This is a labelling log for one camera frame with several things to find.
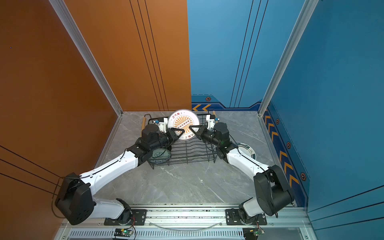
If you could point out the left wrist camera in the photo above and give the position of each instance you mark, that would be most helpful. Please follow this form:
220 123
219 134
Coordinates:
162 123

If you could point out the aluminium mounting rail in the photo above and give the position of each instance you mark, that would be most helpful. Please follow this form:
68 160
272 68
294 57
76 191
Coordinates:
194 222

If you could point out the left green circuit board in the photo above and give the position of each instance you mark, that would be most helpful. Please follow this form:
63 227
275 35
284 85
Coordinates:
123 234

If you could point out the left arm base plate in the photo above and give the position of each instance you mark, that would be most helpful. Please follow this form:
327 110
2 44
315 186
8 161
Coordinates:
135 217

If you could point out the white plate red dotted pattern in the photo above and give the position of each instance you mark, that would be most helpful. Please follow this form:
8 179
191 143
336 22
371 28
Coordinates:
183 119

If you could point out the teal patterned plate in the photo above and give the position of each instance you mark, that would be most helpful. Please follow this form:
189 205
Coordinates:
160 156

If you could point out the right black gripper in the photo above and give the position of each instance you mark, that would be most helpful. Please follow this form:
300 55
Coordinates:
201 132

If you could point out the aluminium corner post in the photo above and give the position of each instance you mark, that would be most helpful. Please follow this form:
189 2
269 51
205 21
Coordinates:
301 23
74 32

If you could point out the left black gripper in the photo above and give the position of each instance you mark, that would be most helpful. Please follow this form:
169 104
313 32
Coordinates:
172 135

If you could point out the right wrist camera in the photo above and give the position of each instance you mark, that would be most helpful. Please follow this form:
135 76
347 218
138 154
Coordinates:
211 121

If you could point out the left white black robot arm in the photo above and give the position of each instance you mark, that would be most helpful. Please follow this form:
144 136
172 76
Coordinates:
76 198

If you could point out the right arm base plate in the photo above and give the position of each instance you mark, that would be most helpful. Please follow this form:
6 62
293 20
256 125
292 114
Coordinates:
236 217

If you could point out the black wire dish rack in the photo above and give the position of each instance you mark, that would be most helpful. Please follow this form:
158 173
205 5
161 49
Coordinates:
187 152

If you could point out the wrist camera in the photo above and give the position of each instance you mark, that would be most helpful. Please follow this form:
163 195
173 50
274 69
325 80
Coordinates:
211 121
162 123

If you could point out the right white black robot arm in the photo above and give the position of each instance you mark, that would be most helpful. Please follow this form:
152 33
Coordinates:
273 192

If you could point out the right circuit board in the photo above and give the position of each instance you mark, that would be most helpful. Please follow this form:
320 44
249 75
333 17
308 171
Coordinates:
252 233

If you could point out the right aluminium corner post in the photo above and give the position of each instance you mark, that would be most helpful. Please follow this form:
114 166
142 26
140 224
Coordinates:
301 23

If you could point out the far wooden rack handle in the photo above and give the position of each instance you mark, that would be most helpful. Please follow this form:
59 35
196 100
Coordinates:
143 123

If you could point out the left aluminium corner post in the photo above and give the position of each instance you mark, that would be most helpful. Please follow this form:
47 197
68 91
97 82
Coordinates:
74 32

